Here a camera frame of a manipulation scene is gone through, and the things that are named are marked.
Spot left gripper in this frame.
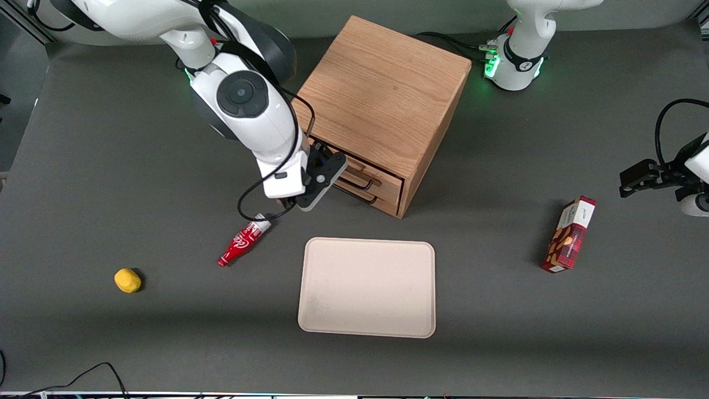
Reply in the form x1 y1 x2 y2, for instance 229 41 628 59
619 132 709 199

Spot wooden drawer with wire handle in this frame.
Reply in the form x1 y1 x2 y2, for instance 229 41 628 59
332 186 400 217
308 139 406 207

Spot wooden drawer cabinet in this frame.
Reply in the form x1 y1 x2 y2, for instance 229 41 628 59
292 16 472 219

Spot red cola bottle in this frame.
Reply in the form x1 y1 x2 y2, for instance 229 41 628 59
217 219 273 268

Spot red cookie box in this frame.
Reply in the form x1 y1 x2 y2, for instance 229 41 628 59
541 196 597 273

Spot beige rectangular tray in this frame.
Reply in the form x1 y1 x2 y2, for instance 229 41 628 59
297 237 436 339

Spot yellow lemon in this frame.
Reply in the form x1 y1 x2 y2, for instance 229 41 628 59
114 268 142 294

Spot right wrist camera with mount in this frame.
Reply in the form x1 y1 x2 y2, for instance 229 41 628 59
296 141 348 212

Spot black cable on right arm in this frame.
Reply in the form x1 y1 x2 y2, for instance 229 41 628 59
194 0 317 223

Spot black looped cable on left arm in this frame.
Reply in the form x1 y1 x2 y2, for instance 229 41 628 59
655 99 709 167

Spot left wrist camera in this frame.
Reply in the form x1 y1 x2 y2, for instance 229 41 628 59
675 187 709 217

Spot black cables at left arm base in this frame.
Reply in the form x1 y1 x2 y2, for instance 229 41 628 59
415 17 518 63

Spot black cable on table edge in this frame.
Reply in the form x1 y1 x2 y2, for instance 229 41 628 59
0 349 131 399

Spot black cable by frame bar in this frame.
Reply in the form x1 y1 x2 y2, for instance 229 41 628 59
27 0 76 33

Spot aluminium frame bar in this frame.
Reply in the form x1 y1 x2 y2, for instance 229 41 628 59
0 8 56 46

